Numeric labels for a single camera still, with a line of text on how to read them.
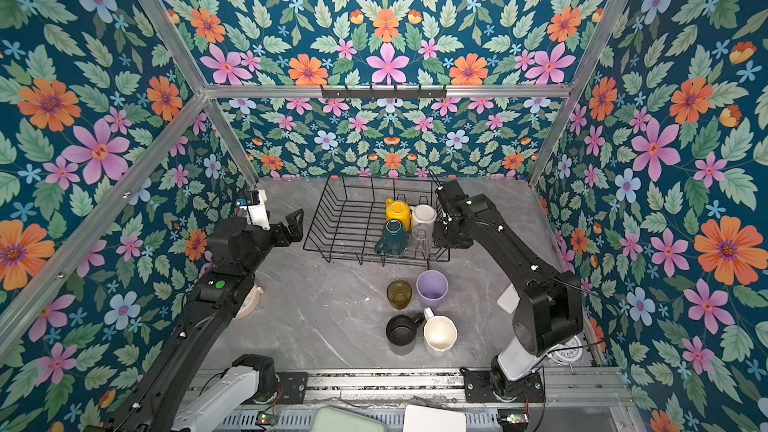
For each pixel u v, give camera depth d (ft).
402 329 2.69
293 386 2.42
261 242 2.02
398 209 3.15
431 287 2.76
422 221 3.13
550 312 1.42
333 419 2.24
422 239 2.98
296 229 2.19
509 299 2.95
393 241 2.98
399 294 2.92
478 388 2.40
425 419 2.20
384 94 3.06
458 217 1.94
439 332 2.57
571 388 2.46
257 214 2.06
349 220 3.53
